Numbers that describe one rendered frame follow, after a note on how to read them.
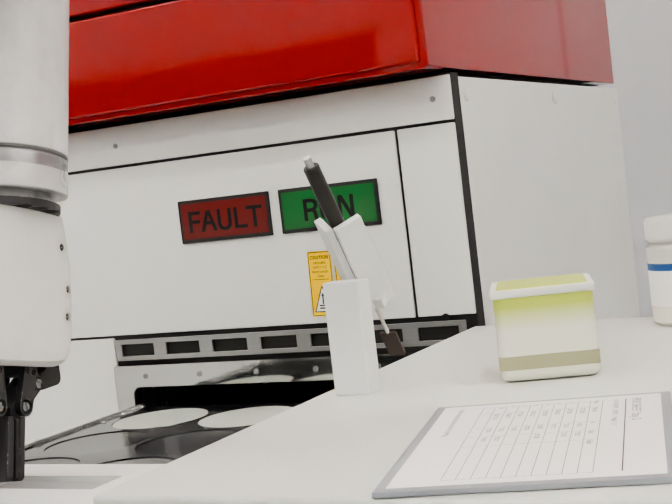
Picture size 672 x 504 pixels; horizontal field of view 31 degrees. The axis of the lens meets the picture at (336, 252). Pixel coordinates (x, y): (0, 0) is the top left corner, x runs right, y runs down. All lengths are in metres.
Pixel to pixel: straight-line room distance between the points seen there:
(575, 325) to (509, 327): 0.05
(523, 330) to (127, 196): 0.66
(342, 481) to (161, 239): 0.79
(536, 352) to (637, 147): 1.84
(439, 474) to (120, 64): 0.83
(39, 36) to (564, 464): 0.42
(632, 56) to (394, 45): 1.54
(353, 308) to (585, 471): 0.33
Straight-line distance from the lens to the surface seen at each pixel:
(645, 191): 2.71
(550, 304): 0.89
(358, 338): 0.91
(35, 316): 0.80
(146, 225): 1.42
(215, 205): 1.37
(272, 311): 1.35
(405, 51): 1.21
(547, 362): 0.89
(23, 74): 0.80
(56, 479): 0.81
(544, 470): 0.63
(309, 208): 1.31
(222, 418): 1.27
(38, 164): 0.79
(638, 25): 2.72
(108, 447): 1.20
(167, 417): 1.32
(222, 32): 1.30
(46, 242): 0.81
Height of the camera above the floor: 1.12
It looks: 3 degrees down
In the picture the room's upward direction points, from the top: 7 degrees counter-clockwise
